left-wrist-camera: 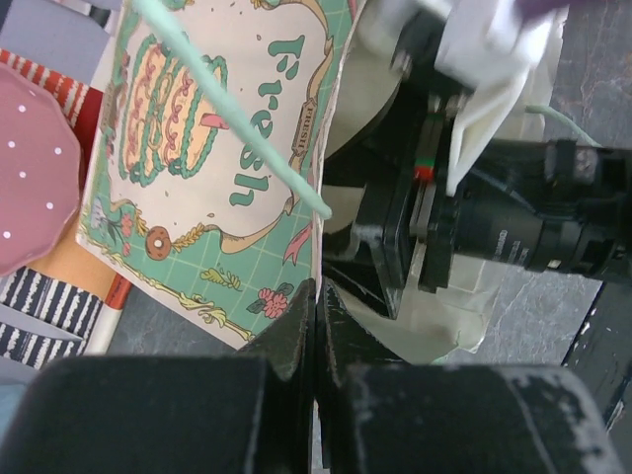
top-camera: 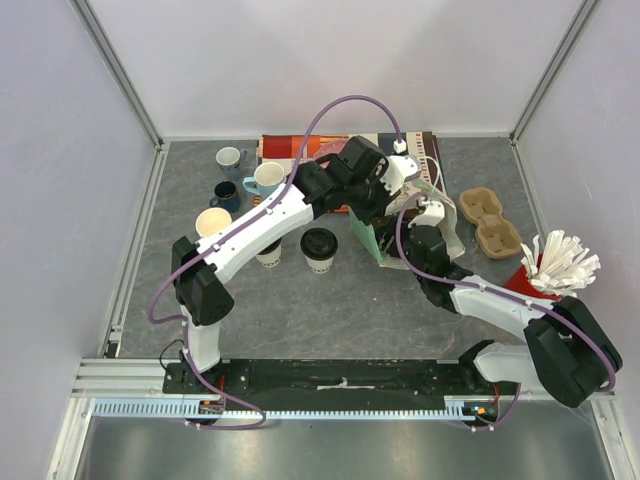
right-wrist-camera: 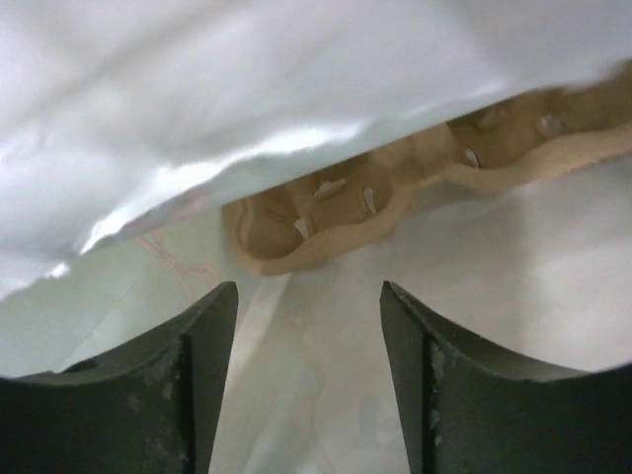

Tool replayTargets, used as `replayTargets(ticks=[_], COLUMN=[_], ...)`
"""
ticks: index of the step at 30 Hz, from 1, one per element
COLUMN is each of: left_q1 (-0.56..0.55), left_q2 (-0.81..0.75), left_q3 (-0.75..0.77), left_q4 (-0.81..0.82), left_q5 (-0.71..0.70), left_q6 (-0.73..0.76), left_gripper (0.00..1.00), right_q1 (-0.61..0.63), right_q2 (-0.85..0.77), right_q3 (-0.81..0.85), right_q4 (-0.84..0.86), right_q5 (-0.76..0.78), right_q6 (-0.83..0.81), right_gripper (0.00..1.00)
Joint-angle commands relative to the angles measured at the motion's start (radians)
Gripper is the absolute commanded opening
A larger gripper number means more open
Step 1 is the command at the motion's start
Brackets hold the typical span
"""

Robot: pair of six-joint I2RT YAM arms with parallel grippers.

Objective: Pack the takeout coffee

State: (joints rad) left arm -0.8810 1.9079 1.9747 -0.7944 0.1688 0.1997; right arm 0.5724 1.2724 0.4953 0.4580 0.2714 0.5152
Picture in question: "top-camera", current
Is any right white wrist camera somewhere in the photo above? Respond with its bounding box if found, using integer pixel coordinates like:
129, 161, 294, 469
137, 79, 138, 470
408, 198, 446, 228

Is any dark blue mug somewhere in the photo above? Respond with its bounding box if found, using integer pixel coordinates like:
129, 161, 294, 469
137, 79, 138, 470
209, 181, 241, 213

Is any purple cable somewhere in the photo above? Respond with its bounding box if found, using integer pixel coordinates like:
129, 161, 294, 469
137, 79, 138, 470
395, 193, 617, 434
149, 94, 404, 431

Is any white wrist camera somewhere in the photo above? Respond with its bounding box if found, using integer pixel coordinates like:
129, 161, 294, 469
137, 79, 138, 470
408, 198, 446, 228
380, 140, 421, 196

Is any white wrapped straws bundle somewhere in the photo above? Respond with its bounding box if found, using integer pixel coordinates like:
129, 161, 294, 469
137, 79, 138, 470
520, 230, 601, 297

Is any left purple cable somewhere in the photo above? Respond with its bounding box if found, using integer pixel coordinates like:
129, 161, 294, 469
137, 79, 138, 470
149, 94, 404, 431

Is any pink dotted plate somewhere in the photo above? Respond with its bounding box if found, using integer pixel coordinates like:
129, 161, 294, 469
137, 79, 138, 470
317, 139, 347, 158

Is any red straw holder cup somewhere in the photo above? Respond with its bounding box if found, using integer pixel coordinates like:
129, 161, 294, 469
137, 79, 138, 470
504, 265, 560, 301

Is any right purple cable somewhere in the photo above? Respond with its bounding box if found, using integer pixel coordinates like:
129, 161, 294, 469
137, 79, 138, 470
395, 193, 617, 434

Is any green paper gift bag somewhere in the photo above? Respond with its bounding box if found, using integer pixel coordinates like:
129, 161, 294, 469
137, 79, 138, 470
349, 179, 465, 270

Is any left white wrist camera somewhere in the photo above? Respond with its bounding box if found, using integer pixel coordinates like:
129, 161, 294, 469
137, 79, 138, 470
380, 140, 421, 196

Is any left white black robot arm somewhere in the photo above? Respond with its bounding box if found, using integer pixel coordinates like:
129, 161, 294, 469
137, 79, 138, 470
173, 136, 415, 393

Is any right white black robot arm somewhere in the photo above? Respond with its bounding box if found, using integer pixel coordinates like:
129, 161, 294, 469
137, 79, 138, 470
380, 214, 623, 408

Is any white paper cup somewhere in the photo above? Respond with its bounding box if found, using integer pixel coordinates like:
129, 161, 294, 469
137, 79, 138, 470
256, 239, 282, 268
300, 227, 338, 274
195, 207, 233, 238

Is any small grey cup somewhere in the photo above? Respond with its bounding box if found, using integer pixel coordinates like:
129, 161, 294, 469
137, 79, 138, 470
215, 146, 247, 181

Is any cardboard cup carrier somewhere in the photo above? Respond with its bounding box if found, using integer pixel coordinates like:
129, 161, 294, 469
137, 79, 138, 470
458, 187, 522, 260

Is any black coffee cup lid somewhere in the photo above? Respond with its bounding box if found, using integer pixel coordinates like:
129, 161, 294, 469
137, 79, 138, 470
300, 227, 338, 261

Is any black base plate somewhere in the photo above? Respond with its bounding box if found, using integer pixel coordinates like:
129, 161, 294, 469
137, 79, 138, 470
162, 357, 521, 401

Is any light blue mug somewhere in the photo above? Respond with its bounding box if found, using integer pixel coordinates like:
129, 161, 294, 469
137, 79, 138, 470
242, 162, 285, 200

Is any colourful patchwork placemat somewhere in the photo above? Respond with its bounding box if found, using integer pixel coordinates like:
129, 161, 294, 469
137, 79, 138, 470
252, 130, 446, 217

